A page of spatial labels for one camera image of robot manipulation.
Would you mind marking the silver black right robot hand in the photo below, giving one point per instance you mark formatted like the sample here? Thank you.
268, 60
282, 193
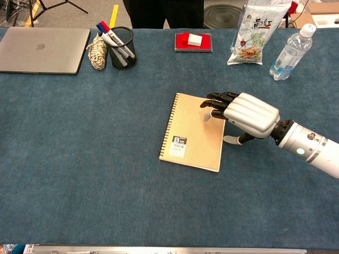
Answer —
251, 113

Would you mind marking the kraft cover spiral notebook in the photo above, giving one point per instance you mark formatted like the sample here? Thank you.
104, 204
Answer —
190, 132

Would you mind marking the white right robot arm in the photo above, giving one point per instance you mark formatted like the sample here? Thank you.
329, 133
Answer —
312, 148

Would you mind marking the peanut snack bag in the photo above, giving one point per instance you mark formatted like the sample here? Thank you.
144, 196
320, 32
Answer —
250, 39

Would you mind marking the clear plastic water bottle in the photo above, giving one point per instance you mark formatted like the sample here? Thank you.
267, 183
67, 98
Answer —
288, 54

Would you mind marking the white eraser block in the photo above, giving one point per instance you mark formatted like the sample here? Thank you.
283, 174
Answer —
195, 40

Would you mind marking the red ink pad case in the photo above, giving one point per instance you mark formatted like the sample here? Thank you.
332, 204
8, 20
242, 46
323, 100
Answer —
182, 46

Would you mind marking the black round ribbed base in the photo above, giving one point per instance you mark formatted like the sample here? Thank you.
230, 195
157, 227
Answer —
225, 17

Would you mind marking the small red block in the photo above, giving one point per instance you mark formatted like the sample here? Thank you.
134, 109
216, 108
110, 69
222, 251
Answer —
185, 35

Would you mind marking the red object behind bag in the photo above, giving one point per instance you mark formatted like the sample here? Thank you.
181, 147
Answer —
293, 7

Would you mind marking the brown cardboard box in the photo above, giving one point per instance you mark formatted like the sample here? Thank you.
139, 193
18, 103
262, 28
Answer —
315, 13

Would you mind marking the black mesh pen holder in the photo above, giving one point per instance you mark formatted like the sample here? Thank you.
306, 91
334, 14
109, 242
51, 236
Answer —
124, 56

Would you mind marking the person in black clothes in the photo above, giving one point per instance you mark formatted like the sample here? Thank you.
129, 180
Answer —
148, 13

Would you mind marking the red capped whiteboard marker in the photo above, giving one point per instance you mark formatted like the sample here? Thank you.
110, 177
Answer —
112, 33

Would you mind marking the blue felt table mat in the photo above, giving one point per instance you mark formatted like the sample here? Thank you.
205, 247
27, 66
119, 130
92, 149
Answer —
79, 158

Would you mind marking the grey closed laptop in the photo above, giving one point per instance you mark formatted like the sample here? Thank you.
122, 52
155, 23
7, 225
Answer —
42, 49

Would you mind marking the black tripod stand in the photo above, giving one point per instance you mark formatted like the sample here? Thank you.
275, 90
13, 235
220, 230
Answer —
34, 8

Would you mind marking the colourful printed box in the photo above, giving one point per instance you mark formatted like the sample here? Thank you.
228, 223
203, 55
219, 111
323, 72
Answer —
12, 248

